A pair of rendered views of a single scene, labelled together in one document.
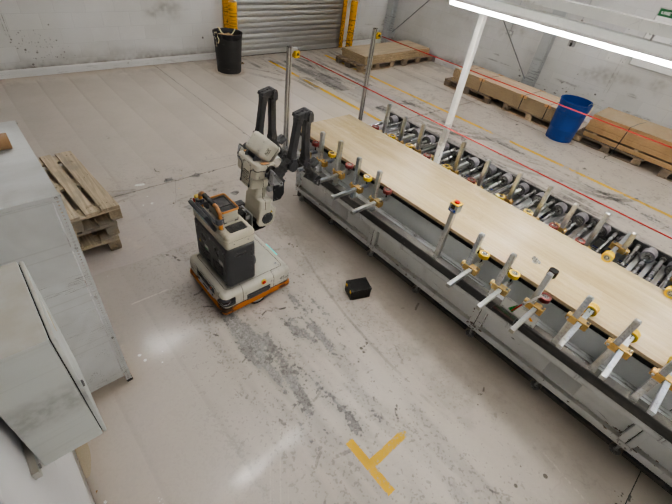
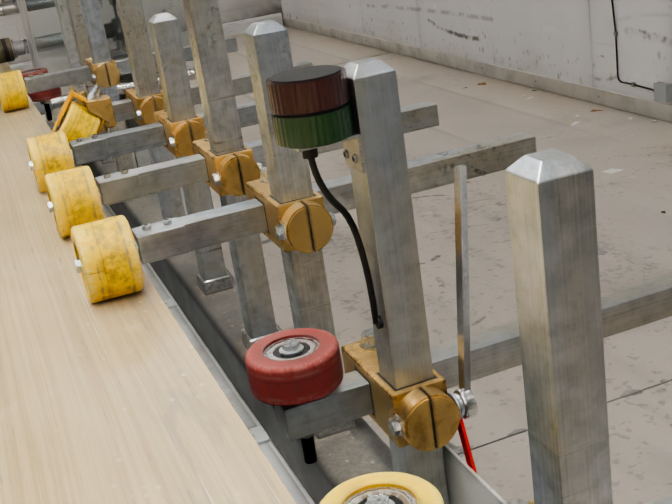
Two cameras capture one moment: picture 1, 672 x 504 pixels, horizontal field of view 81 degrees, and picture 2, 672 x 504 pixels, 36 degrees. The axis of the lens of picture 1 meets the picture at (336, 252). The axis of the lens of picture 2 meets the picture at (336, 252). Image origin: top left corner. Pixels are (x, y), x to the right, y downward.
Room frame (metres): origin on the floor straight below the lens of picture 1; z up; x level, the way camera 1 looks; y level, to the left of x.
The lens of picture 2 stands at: (2.63, -1.02, 1.27)
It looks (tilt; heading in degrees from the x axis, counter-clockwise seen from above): 20 degrees down; 209
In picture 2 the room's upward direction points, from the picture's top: 9 degrees counter-clockwise
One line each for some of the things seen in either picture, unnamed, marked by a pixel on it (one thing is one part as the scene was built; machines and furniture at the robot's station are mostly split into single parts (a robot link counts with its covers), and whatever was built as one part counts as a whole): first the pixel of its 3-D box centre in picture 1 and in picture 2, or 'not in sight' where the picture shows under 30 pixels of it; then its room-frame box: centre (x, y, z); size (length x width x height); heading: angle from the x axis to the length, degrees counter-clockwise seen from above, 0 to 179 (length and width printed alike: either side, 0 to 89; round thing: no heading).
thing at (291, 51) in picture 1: (290, 101); not in sight; (3.87, 0.68, 1.20); 0.15 x 0.12 x 1.00; 47
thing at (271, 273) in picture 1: (239, 270); not in sight; (2.48, 0.82, 0.16); 0.67 x 0.64 x 0.25; 137
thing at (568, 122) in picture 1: (568, 119); not in sight; (7.38, -3.75, 0.36); 0.59 x 0.57 x 0.73; 137
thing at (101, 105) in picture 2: not in sight; (82, 115); (1.31, -2.19, 0.95); 0.10 x 0.04 x 0.10; 137
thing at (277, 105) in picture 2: not in sight; (307, 89); (1.97, -1.38, 1.13); 0.06 x 0.06 x 0.02
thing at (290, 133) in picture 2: not in sight; (313, 122); (1.97, -1.38, 1.10); 0.06 x 0.06 x 0.02
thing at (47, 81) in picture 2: not in sight; (125, 64); (0.85, -2.45, 0.95); 0.50 x 0.04 x 0.04; 137
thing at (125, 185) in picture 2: (618, 354); (261, 151); (1.53, -1.71, 0.95); 0.50 x 0.04 x 0.04; 137
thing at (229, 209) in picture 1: (223, 208); not in sight; (2.40, 0.90, 0.87); 0.23 x 0.15 x 0.11; 47
